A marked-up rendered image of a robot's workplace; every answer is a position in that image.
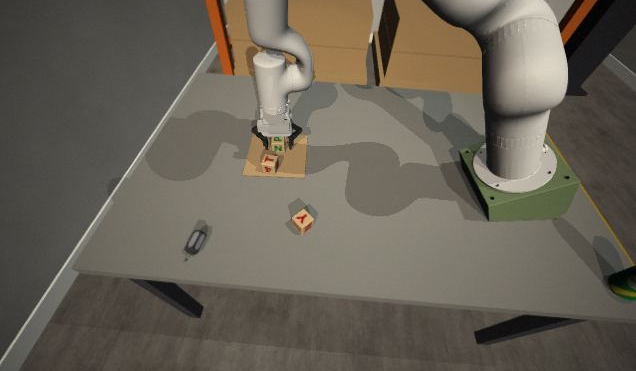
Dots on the green drink can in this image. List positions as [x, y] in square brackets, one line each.
[623, 283]

